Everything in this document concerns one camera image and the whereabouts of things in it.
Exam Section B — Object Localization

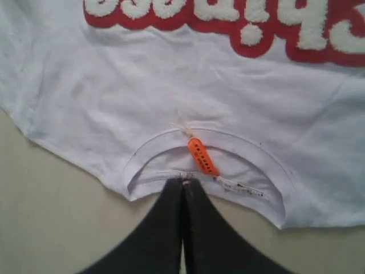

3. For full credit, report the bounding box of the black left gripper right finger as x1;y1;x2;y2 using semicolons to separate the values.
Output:
182;179;290;273

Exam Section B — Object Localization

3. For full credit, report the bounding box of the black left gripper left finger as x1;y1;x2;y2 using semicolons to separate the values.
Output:
80;178;183;273

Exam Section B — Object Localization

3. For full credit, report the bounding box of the orange neck tag with string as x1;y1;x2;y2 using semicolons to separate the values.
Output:
171;111;220;177

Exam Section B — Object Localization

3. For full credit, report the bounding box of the white t-shirt red Chinese lettering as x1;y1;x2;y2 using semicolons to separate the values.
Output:
1;1;364;228

